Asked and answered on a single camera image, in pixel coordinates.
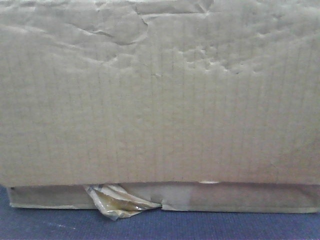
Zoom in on brown cardboard box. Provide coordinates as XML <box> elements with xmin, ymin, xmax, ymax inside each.
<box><xmin>0</xmin><ymin>0</ymin><xmax>320</xmax><ymax>213</ymax></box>

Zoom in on crumpled clear packing tape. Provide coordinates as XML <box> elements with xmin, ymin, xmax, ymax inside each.
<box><xmin>84</xmin><ymin>184</ymin><xmax>162</xmax><ymax>221</ymax></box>

